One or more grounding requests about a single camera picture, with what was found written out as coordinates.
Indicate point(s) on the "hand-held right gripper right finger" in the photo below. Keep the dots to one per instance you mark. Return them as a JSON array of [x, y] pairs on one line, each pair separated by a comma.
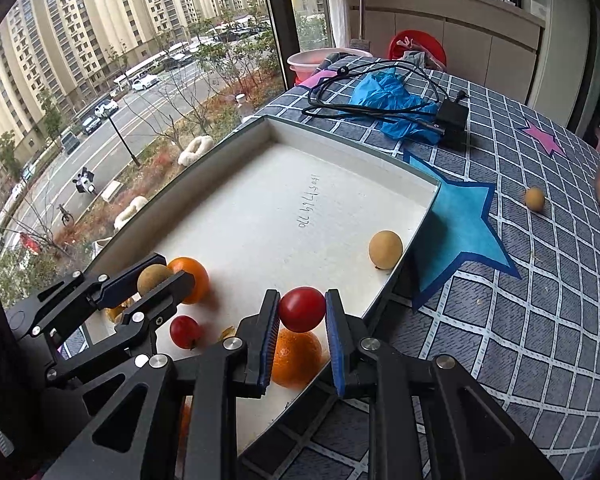
[[336, 355]]

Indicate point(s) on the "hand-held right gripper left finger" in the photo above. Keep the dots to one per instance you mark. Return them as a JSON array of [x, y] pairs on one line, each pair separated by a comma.
[[267, 350]]

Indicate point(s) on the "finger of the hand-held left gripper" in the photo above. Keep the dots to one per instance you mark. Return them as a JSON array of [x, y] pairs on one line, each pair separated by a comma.
[[115, 296], [170, 295]]

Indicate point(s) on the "brown longan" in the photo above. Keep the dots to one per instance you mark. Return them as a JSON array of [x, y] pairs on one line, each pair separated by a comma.
[[386, 250], [155, 280], [535, 199]]

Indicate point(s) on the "orange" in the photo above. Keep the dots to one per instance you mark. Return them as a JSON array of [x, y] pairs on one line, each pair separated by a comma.
[[197, 280], [297, 360]]

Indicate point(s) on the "red cherry tomato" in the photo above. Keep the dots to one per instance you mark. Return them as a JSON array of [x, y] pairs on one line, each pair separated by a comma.
[[185, 331], [302, 309]]

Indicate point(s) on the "white shallow box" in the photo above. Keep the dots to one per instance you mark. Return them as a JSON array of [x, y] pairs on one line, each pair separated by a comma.
[[290, 200]]

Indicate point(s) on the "golden berry with dry husk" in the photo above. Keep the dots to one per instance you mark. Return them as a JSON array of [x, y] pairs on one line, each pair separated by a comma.
[[117, 312]]

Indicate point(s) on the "dry husk piece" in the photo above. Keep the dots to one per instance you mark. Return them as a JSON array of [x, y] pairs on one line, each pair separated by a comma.
[[228, 332]]

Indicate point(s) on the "parked scooter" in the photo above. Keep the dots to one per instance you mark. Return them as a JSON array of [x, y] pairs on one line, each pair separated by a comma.
[[85, 180]]

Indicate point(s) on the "white bus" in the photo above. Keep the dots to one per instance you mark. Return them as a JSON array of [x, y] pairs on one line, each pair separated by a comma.
[[140, 67]]

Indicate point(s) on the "blue plastic gloves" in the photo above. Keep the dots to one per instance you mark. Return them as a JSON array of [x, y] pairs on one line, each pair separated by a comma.
[[390, 100]]

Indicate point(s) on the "group of apartment buildings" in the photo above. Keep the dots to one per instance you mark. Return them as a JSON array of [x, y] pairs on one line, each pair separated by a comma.
[[80, 25]]

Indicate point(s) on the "pink plastic basin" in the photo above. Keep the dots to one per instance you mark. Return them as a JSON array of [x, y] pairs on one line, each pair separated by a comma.
[[325, 60]]

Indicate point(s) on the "pink grey cloth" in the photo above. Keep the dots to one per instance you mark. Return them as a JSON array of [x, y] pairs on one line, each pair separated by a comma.
[[422, 58]]

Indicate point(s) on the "red plastic stool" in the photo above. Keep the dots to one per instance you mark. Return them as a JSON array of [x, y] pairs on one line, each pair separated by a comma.
[[415, 40]]

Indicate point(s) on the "metal pole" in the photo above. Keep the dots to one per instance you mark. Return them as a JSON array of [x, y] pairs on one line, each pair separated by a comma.
[[361, 5]]

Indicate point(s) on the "white counter cabinet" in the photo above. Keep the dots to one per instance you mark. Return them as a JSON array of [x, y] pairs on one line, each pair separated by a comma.
[[445, 25]]

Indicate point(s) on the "black window frame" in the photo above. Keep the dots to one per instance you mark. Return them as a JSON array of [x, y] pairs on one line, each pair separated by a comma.
[[275, 20]]

